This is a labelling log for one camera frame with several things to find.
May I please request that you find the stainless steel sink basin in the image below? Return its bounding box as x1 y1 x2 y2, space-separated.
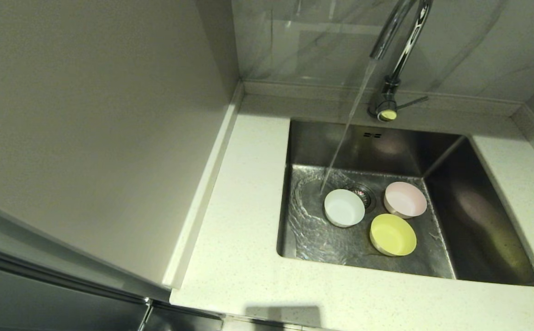
276 119 534 288

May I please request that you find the round metal drain strainer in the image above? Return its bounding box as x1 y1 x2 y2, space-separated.
346 184 377 211

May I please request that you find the yellow plastic bowl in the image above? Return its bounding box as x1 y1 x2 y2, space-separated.
369 213 417 257

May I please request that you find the pink plastic bowl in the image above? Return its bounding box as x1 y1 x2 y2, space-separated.
384 181 428 219

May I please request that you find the chrome gooseneck faucet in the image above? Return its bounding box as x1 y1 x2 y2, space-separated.
368 0 434 122

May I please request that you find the grey tall cabinet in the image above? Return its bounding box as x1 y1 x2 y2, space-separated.
0 0 241 331

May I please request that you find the white plastic bowl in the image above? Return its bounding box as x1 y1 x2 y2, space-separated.
324 188 366 228

